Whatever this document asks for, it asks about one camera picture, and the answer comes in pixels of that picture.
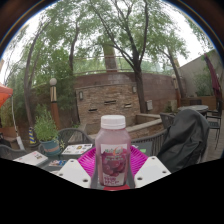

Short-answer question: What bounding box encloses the blue card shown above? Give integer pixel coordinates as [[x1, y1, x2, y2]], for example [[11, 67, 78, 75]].
[[48, 159, 68, 168]]

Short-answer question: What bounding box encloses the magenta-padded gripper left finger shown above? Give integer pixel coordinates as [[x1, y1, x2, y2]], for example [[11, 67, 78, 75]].
[[53, 147, 98, 189]]

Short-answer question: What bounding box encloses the black jacket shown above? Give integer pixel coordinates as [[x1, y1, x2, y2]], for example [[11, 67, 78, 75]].
[[156, 108, 211, 174]]

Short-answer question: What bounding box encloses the pink drink bottle white cap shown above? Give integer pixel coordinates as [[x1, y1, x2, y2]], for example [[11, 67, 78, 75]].
[[94, 114, 132, 188]]

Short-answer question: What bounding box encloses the blue yellow striped cone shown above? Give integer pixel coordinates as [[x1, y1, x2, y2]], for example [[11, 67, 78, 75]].
[[28, 126, 38, 146]]

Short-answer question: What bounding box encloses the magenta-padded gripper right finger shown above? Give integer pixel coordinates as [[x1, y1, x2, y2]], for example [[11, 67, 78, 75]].
[[128, 145, 172, 189]]

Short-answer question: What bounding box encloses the flat round red coaster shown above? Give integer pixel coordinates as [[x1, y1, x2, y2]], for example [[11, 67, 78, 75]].
[[103, 184, 131, 192]]

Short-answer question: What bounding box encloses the grey wall utility box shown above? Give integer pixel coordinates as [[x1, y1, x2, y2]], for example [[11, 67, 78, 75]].
[[145, 99, 154, 111]]

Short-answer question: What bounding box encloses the black metal chair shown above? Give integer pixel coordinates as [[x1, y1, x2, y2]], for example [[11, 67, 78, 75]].
[[205, 108, 223, 149]]

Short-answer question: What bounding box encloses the closed dark red parasol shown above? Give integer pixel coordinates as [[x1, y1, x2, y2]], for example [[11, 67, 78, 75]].
[[203, 53, 222, 101]]

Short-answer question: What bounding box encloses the potted plant in teal pot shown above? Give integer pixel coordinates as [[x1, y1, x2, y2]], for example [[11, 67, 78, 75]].
[[33, 106, 63, 156]]

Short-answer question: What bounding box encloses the large dark-trunked tree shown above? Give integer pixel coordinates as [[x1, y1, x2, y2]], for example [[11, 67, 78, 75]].
[[89, 0, 161, 114]]

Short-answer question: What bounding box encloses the orange canopy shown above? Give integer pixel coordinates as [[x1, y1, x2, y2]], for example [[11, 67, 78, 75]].
[[0, 83, 14, 109]]

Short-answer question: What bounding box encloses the white sticker sheet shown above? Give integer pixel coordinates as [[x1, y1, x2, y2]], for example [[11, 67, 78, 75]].
[[61, 143, 94, 156]]

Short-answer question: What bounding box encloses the round dark patio table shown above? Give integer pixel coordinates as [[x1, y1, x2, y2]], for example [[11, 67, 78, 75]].
[[177, 104, 209, 116]]

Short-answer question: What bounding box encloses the globe lamp post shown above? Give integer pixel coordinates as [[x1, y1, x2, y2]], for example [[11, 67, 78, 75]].
[[171, 73, 182, 108], [49, 77, 63, 131]]

